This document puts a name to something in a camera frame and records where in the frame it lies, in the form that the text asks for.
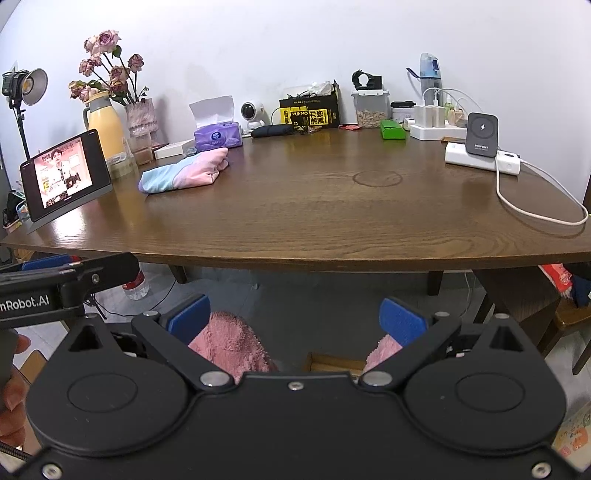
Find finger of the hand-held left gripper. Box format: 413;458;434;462
55;251;140;311
0;254;86;283

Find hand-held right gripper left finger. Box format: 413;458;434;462
65;294;236;393

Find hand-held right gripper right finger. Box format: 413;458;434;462
358;298;529;393

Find pink and blue mesh vest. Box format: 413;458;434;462
137;147;230;195

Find person's left hand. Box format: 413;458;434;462
0;333;33;446

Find plastic bottle with red label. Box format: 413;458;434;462
122;270;151;301

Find pink fluffy towel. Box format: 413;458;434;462
187;310;402;386

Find grey tablet stand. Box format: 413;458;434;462
27;184;115;236

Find tablet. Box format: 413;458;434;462
19;129;112;222

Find clear glass jar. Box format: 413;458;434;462
105;154;139;180

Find white flat box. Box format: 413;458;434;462
153;138;195;160

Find yellow thermos jug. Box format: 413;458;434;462
83;90;127;160

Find pink glass vase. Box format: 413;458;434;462
124;98;155;138

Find red printed bag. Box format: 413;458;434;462
538;263;575;296

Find wooden chair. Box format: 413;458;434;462
538;295;591;374

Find studio light on stand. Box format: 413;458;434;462
1;68;48;160

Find white power bank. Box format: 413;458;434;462
444;141;522;177

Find purple tissue pack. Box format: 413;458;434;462
189;95;243;152

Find dark blue cloth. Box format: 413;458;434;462
570;272;591;308

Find white power strip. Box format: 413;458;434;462
410;122;468;141

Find green case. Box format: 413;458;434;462
379;119;408;139

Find black magnetic power bank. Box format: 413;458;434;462
465;112;500;155

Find printed cardboard box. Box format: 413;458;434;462
551;401;591;467

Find dark blue pouch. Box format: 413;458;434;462
250;124;294;138

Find white jar with black lid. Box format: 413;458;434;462
390;100;416;123

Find clear container of nuts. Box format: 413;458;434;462
351;90;390;127

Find black and yellow cardboard box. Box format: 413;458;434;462
279;79;341;131

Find dried pink roses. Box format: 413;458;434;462
68;30;149;104

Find black watch holder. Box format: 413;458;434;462
352;70;384;90

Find crumpled white plastic bag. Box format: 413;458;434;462
302;80;335;99

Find blue and grey water bottle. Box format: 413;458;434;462
406;52;446;104

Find wooden frame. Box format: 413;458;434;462
305;352;368;377

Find braided black cable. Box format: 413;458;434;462
0;440;35;462

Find thick white charging cable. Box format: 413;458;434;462
496;154;589;227

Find white security camera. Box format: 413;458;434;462
240;100;267;131

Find thin white charger cables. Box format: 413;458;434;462
422;88;476;112

